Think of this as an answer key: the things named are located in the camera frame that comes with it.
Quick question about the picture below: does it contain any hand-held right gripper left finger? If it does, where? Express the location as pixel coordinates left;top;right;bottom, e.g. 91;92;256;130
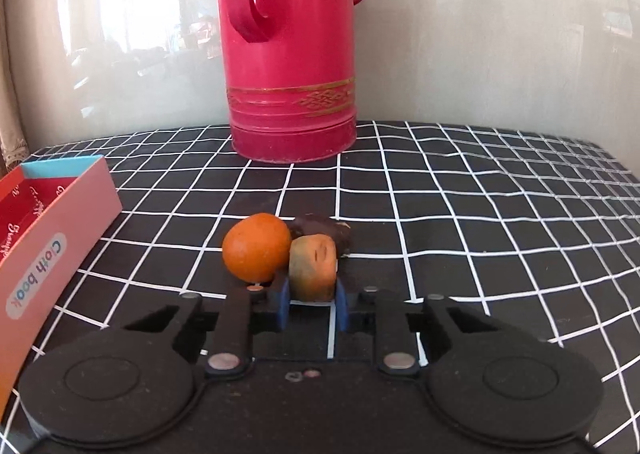
120;278;292;379

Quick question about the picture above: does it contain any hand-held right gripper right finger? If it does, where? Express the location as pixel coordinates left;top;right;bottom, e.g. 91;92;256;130
334;278;503;379

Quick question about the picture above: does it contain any brown bread-like toy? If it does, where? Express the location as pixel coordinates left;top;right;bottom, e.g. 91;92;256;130
288;233;341;303

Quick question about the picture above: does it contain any large tangerine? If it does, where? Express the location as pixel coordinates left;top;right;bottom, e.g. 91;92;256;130
221;212;293;284

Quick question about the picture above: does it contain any colourful cardboard box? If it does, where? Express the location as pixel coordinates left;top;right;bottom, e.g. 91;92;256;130
0;155;124;391

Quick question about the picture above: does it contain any dark dried date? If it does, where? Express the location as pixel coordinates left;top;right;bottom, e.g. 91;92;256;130
286;214;353;261

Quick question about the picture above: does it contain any black checked tablecloth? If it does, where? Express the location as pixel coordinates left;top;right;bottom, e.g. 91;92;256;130
0;120;640;454

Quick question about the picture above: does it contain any red thermos flask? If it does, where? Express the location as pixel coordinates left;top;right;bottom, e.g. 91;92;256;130
213;0;369;165

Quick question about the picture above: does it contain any beige curtain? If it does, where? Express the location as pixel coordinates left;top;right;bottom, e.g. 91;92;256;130
0;0;27;172

